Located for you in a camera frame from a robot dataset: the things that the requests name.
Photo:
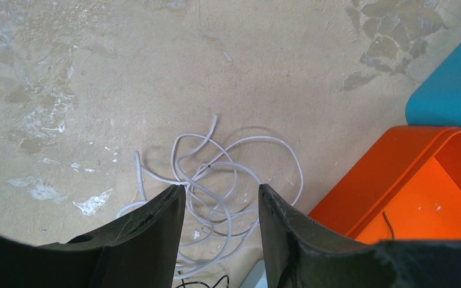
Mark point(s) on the orange tray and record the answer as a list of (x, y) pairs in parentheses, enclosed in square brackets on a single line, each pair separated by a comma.
[(407, 186)]

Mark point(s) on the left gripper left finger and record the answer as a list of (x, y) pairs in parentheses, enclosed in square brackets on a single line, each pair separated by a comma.
[(138, 249)]

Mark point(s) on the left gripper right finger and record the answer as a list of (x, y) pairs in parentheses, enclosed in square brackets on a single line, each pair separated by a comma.
[(300, 252)]

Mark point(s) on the light blue tray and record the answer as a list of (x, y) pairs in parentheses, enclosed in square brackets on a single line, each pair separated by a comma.
[(437, 102)]

